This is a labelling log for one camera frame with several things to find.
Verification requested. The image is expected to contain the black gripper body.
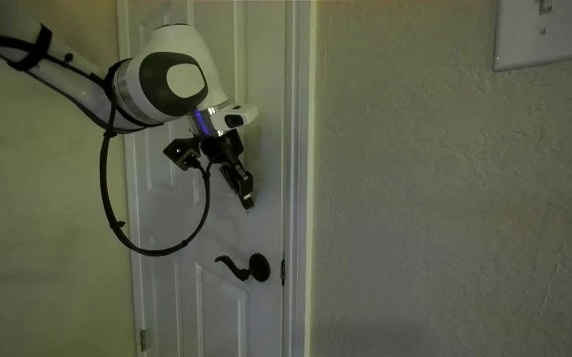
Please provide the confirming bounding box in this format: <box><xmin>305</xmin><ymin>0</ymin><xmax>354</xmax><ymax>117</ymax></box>
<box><xmin>199</xmin><ymin>129</ymin><xmax>247</xmax><ymax>171</ymax></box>

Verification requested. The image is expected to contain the white panel door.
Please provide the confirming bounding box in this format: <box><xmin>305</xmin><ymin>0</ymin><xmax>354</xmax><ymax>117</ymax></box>
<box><xmin>116</xmin><ymin>0</ymin><xmax>291</xmax><ymax>357</ymax></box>

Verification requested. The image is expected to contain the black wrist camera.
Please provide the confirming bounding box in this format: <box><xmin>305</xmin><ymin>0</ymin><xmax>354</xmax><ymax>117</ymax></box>
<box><xmin>164</xmin><ymin>135</ymin><xmax>203</xmax><ymax>173</ymax></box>

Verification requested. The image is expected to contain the black cable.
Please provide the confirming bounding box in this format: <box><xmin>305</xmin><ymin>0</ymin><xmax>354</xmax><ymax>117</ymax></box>
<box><xmin>0</xmin><ymin>34</ymin><xmax>215</xmax><ymax>258</ymax></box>

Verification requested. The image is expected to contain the white door frame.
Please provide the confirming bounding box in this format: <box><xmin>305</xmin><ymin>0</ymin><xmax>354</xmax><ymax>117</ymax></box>
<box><xmin>285</xmin><ymin>0</ymin><xmax>320</xmax><ymax>357</ymax></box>

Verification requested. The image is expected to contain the black door lever handle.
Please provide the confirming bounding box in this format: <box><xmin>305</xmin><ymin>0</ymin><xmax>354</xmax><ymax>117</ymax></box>
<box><xmin>213</xmin><ymin>252</ymin><xmax>275</xmax><ymax>286</ymax></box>

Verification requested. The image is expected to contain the white light switch plate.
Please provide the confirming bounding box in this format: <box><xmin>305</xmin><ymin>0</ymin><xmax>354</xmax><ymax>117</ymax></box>
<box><xmin>493</xmin><ymin>0</ymin><xmax>572</xmax><ymax>74</ymax></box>

